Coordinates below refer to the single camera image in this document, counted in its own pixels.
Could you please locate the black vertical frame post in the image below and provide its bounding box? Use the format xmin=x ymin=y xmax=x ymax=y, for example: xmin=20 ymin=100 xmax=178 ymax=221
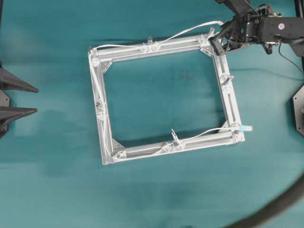
xmin=292 ymin=0 xmax=304 ymax=57

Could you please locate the clear pin top left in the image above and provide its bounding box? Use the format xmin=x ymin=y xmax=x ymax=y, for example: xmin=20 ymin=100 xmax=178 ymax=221
xmin=88 ymin=47 xmax=98 ymax=59

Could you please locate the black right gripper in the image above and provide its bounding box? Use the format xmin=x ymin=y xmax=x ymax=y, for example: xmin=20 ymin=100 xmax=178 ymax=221
xmin=209 ymin=19 xmax=249 ymax=56

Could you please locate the clear pin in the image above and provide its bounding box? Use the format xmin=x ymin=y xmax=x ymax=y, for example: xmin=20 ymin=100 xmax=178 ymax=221
xmin=88 ymin=47 xmax=98 ymax=59
xmin=207 ymin=27 xmax=215 ymax=39
xmin=147 ymin=36 xmax=153 ymax=48
xmin=220 ymin=75 xmax=234 ymax=86

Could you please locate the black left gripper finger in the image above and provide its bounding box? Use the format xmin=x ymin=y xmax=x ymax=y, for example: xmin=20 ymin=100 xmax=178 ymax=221
xmin=0 ymin=62 xmax=38 ymax=93
xmin=0 ymin=107 xmax=38 ymax=138

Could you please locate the clear pin top middle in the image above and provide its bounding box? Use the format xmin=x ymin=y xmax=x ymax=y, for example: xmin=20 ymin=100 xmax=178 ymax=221
xmin=147 ymin=36 xmax=153 ymax=48

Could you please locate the white cable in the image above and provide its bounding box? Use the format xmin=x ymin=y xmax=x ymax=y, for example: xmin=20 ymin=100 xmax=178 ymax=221
xmin=88 ymin=20 xmax=253 ymax=158

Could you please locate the clear pin top right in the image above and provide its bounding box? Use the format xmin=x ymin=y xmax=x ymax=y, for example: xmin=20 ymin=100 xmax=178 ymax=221
xmin=207 ymin=27 xmax=215 ymax=39

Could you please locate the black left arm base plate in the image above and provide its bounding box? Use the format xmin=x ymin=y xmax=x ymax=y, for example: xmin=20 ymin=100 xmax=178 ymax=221
xmin=0 ymin=90 xmax=10 ymax=111

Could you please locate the clear pin right middle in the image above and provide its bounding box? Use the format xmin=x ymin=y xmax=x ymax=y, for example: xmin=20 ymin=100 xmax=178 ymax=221
xmin=220 ymin=75 xmax=234 ymax=86

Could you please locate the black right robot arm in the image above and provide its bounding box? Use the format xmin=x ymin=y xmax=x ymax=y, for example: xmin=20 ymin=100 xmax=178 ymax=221
xmin=209 ymin=0 xmax=304 ymax=57

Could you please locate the square aluminium profile frame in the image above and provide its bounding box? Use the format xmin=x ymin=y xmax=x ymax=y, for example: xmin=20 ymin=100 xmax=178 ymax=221
xmin=88 ymin=28 xmax=251 ymax=165

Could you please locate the thin black right camera cable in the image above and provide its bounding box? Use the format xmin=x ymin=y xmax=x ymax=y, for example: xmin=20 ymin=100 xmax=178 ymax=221
xmin=277 ymin=41 xmax=304 ymax=80

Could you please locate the thick black foreground hose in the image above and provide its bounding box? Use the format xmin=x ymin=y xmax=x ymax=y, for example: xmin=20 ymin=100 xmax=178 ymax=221
xmin=218 ymin=173 xmax=304 ymax=228

